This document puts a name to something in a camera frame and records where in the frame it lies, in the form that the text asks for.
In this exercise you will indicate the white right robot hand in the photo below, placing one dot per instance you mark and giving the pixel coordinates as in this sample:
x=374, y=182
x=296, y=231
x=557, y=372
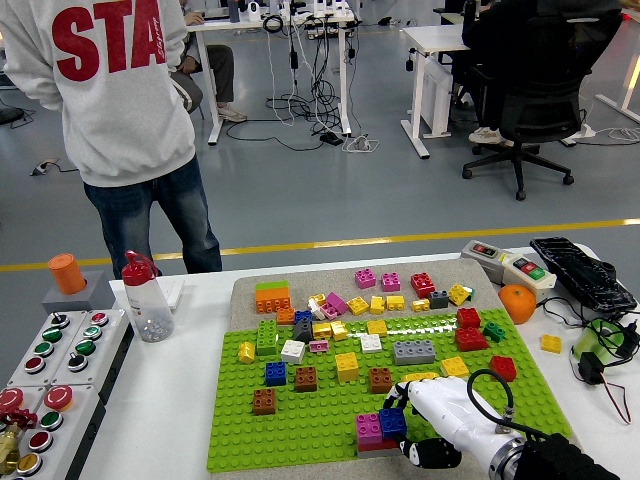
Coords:
x=450, y=415

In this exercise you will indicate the blue square brick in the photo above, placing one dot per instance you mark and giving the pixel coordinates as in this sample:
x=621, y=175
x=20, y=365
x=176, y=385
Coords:
x=302, y=316
x=393, y=422
x=275, y=373

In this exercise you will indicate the pink square brick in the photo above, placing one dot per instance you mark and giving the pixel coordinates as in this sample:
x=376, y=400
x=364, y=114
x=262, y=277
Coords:
x=327, y=311
x=369, y=428
x=337, y=302
x=390, y=282
x=365, y=278

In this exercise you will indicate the yellow curved brick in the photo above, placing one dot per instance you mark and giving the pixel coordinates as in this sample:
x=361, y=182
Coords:
x=422, y=376

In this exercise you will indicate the yellow square brick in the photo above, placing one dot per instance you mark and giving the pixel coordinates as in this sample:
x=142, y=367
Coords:
x=550, y=343
x=454, y=366
x=395, y=302
x=377, y=304
x=339, y=329
x=347, y=366
x=357, y=305
x=245, y=352
x=457, y=295
x=377, y=327
x=322, y=329

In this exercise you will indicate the red square brick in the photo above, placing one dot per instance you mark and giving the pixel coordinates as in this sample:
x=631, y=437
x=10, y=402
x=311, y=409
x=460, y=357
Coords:
x=471, y=338
x=422, y=284
x=503, y=368
x=468, y=317

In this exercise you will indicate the long grey brick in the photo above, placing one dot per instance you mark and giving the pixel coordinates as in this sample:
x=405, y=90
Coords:
x=414, y=351

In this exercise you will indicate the brown square brick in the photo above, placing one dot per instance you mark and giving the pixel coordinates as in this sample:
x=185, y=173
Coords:
x=380, y=380
x=306, y=378
x=263, y=401

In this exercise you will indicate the large red brick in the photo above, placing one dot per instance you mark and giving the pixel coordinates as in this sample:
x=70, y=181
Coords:
x=372, y=446

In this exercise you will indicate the small green brick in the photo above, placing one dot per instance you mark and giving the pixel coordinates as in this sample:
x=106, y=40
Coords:
x=494, y=331

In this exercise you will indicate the white square brick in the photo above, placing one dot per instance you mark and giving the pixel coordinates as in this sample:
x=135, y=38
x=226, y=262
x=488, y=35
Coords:
x=292, y=351
x=370, y=342

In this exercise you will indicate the small yellow brick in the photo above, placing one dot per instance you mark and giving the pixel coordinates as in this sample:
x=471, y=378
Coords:
x=421, y=305
x=316, y=300

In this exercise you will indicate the dark grey square brick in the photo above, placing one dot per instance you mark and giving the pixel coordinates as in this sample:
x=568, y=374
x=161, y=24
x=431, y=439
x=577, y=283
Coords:
x=438, y=299

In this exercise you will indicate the flat pink brick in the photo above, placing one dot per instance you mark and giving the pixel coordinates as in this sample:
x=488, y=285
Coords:
x=319, y=345

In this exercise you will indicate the dark grey slope brick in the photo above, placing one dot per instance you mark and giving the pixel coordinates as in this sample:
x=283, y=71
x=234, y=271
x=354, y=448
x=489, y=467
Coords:
x=302, y=330

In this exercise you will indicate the small orange brick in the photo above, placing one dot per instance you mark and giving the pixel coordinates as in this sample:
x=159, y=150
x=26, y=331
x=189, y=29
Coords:
x=285, y=316

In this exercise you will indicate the tall green brick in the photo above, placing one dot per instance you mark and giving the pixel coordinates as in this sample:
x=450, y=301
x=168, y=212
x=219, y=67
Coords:
x=266, y=336

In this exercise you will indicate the large orange brick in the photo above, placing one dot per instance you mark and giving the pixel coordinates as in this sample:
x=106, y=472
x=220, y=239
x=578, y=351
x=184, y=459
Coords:
x=272, y=302

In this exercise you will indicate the green flat brick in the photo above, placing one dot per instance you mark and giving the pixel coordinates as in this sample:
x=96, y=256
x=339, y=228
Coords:
x=272, y=286

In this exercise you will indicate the orange fruit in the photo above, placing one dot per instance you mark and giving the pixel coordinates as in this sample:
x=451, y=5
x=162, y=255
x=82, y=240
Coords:
x=517, y=304

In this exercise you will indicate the green studded baseplate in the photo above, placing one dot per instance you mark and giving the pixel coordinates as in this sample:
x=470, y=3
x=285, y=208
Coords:
x=310, y=435

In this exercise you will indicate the black power adapter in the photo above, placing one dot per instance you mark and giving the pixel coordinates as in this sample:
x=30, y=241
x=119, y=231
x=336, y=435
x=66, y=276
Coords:
x=592, y=367

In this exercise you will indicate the green tape roll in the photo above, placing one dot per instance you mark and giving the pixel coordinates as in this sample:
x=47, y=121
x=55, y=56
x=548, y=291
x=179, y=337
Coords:
x=592, y=340

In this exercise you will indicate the grey-brown mat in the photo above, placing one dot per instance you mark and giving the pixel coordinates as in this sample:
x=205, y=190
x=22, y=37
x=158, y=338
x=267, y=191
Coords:
x=320, y=282

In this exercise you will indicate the black wrapped keyboard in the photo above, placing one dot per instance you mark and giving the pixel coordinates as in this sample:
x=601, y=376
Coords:
x=575, y=270

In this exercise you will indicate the black plug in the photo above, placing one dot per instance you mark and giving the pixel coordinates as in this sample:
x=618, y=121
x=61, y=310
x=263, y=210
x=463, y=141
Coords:
x=631, y=332

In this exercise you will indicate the black floor adapter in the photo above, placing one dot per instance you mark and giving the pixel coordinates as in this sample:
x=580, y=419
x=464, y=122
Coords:
x=331, y=139

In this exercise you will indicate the white desk cabinet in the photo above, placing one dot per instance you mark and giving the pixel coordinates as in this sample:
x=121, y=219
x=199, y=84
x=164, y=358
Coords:
x=437, y=95

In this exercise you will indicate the clear bottle red cap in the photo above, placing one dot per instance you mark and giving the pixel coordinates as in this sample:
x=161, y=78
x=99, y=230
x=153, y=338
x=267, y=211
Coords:
x=145, y=305

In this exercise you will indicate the black office chair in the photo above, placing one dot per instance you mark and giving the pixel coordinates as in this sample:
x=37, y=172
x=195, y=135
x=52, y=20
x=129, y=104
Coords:
x=545, y=85

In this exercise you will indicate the white desk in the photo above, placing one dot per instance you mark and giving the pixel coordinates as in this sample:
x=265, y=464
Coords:
x=435, y=39
x=343, y=75
x=632, y=80

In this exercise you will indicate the grey square block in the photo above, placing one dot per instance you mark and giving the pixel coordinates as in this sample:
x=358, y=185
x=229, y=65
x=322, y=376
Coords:
x=100, y=297

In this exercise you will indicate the grey push-button box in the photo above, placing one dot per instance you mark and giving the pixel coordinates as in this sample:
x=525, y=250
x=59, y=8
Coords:
x=85, y=346
x=42, y=348

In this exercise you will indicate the seated person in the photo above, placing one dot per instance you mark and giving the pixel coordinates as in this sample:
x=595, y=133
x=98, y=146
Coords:
x=222, y=70
x=492, y=30

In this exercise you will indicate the grey emergency stop box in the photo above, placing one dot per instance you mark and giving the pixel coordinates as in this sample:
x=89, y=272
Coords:
x=10, y=399
x=51, y=420

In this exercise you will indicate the orange cylinder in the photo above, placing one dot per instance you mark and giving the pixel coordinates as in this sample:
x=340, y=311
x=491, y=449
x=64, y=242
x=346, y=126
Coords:
x=67, y=274

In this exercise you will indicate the standing person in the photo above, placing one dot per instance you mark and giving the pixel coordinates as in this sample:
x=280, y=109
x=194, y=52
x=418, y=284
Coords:
x=115, y=100

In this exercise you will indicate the grey floor socket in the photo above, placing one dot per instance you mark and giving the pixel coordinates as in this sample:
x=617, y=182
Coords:
x=44, y=166

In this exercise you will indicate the white switch box green button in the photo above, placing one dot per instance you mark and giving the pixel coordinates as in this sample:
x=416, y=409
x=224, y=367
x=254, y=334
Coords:
x=530, y=272

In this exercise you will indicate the grey switch box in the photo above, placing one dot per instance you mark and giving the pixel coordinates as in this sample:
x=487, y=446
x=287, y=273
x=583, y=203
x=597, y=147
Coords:
x=482, y=252

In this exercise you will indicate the white wall switch panel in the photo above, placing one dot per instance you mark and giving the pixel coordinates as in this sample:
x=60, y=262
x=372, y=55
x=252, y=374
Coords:
x=175, y=292

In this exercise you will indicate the white desk camera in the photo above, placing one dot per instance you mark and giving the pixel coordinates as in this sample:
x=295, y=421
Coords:
x=254, y=10

